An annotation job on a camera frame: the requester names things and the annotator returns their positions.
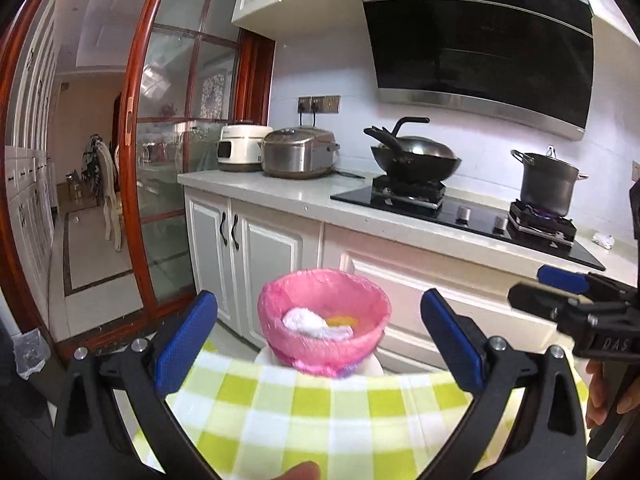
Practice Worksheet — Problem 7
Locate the white dining chair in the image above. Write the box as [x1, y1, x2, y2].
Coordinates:
[95, 140, 125, 253]

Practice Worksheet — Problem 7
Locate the wooden door frame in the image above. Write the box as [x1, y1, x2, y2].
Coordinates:
[0, 0, 71, 348]

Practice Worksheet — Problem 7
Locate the green checked tablecloth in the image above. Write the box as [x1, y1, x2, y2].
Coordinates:
[132, 347, 591, 480]

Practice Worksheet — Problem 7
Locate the grey wall socket strip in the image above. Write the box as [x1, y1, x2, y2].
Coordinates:
[297, 95, 342, 114]

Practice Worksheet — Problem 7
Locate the clear plastic bag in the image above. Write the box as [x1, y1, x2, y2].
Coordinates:
[12, 330, 43, 381]

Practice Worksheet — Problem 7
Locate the grey stock pot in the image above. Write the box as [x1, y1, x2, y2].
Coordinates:
[511, 145, 589, 217]

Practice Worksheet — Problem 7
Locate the white hallway cabinet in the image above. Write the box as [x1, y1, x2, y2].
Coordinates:
[2, 0, 58, 321]

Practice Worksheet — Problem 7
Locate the person's right hand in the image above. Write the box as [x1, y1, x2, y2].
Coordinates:
[584, 359, 623, 431]

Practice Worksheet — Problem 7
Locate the white kitchen base cabinet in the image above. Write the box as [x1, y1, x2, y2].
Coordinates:
[177, 169, 640, 361]

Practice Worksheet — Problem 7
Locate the black gas hob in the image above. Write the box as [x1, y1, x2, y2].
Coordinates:
[330, 175, 607, 272]

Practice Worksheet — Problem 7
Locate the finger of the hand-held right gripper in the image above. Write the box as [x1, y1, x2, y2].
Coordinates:
[507, 281, 601, 333]
[536, 264, 640, 302]

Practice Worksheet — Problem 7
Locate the silver rice cooker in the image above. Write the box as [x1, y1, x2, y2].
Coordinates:
[261, 127, 341, 180]

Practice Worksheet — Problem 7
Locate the person's left hand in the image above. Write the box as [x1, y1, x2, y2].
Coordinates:
[267, 461, 322, 480]

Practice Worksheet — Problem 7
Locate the black wok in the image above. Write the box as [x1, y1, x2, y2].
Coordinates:
[363, 116, 462, 185]

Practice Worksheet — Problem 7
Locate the wooden glass sliding door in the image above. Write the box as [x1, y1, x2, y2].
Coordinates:
[122, 0, 276, 311]

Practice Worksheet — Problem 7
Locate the white foam fruit net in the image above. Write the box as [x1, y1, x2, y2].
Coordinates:
[282, 307, 355, 342]

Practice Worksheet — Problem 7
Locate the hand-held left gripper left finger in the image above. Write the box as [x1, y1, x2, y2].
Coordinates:
[52, 290, 231, 480]

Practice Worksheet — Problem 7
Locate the black range hood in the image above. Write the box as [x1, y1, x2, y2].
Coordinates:
[352, 0, 596, 142]

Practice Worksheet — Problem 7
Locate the bin with pink bag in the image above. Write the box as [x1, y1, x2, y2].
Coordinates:
[255, 269, 392, 379]

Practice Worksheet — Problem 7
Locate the white rice cooker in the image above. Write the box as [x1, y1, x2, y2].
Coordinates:
[216, 120, 273, 172]

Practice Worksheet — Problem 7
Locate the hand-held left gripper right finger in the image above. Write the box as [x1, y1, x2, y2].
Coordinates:
[420, 287, 588, 480]

